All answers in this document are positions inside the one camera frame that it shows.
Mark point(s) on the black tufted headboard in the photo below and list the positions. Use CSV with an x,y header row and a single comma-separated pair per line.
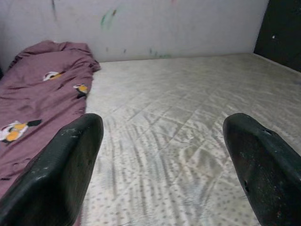
x,y
282,35

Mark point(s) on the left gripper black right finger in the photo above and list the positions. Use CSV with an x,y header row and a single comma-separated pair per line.
x,y
265,169

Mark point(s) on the grey quilted mattress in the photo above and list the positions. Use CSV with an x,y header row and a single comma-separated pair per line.
x,y
176,117

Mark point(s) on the maroon penguin print blanket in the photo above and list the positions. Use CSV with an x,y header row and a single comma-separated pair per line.
x,y
35,94

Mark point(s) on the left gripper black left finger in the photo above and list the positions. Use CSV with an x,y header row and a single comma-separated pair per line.
x,y
51,176

